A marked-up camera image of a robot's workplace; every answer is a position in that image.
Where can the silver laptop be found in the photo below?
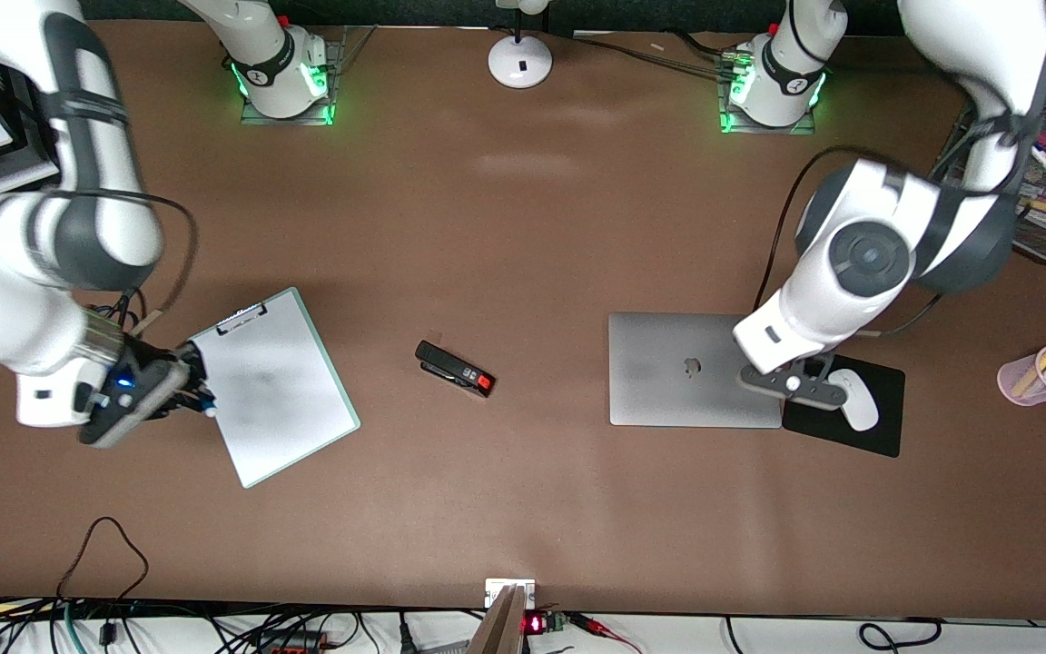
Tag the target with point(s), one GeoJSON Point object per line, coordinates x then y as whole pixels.
{"type": "Point", "coordinates": [668, 363]}

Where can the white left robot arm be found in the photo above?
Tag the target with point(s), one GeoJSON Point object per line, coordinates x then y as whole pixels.
{"type": "Point", "coordinates": [986, 45]}

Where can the white computer mouse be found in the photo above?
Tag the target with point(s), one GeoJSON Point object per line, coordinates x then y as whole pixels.
{"type": "Point", "coordinates": [861, 409]}

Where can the black mouse pad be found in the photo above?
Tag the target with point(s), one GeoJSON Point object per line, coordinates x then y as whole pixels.
{"type": "Point", "coordinates": [877, 427]}

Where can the mint green clipboard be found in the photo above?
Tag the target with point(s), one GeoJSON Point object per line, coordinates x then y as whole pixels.
{"type": "Point", "coordinates": [341, 400]}

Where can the yellow pencil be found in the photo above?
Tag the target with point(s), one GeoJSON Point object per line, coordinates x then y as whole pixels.
{"type": "Point", "coordinates": [1036, 372]}

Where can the black stacked document tray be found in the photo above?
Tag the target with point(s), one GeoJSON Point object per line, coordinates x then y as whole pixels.
{"type": "Point", "coordinates": [19, 159]}

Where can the black stapler with red tip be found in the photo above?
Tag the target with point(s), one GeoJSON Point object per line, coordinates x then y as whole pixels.
{"type": "Point", "coordinates": [450, 366]}

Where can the orange connector strip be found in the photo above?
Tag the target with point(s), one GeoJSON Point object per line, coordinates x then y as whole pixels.
{"type": "Point", "coordinates": [296, 643]}

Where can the yellow crayon stick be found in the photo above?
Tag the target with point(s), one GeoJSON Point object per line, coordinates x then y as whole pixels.
{"type": "Point", "coordinates": [1045, 205]}

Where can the white round lamp base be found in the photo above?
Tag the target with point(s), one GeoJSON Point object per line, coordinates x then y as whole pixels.
{"type": "Point", "coordinates": [520, 62]}

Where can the red digit display board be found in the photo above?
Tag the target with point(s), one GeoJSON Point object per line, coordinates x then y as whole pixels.
{"type": "Point", "coordinates": [537, 624]}

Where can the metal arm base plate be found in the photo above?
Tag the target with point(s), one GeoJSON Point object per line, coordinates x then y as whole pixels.
{"type": "Point", "coordinates": [759, 130]}
{"type": "Point", "coordinates": [305, 118]}

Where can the wooden camera mount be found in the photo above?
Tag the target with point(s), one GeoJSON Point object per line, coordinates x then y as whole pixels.
{"type": "Point", "coordinates": [500, 622]}

